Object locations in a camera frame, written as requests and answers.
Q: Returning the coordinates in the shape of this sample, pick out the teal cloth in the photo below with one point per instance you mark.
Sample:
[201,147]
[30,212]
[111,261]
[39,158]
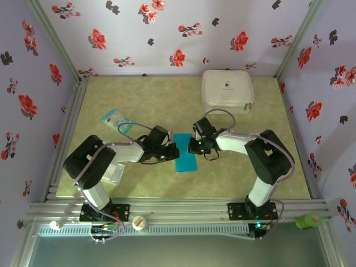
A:
[186,161]

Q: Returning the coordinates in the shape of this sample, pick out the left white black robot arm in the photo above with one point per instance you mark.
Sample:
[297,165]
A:
[89,164]

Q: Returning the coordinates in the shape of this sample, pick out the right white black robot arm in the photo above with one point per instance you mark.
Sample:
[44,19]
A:
[269,158]

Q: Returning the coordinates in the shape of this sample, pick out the white zippered pouch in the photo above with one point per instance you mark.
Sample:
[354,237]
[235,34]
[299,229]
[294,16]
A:
[227,91]

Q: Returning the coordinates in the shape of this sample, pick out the light blue snack packet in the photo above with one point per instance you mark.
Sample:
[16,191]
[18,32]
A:
[116,121]

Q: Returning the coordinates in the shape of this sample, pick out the clear plastic box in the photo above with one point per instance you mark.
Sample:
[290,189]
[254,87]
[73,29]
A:
[114,175]

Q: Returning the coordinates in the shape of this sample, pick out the white round cap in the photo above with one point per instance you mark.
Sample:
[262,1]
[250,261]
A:
[139,223]

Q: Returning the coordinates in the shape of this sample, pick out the small white knob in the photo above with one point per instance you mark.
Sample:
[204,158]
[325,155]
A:
[55,225]

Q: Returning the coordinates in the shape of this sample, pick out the green plastic bottle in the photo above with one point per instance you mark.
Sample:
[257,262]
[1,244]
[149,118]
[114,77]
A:
[308,221]

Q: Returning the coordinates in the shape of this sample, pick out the long aluminium frame rail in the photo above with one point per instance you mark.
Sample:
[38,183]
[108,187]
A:
[178,207]

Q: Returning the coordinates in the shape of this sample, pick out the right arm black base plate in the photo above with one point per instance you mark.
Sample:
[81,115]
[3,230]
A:
[236,211]

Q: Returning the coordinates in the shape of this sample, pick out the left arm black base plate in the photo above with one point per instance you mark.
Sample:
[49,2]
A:
[122,212]

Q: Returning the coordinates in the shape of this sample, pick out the aluminium side rail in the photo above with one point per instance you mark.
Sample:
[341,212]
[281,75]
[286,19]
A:
[65,125]

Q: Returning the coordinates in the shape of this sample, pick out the aluminium corner post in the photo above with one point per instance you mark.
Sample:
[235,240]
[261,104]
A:
[299,39]
[55,41]

